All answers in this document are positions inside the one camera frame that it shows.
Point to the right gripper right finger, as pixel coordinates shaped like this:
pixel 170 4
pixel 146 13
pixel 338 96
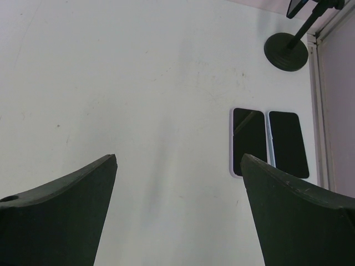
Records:
pixel 298 223

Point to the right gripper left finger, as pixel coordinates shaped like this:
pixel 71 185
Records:
pixel 60 222

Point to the blue-cased smartphone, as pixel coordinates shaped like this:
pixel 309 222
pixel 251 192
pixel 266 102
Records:
pixel 288 146

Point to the black phone stand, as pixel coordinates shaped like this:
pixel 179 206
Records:
pixel 286 51

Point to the black smartphone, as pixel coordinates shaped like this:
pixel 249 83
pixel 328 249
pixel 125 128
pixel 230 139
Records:
pixel 294 7

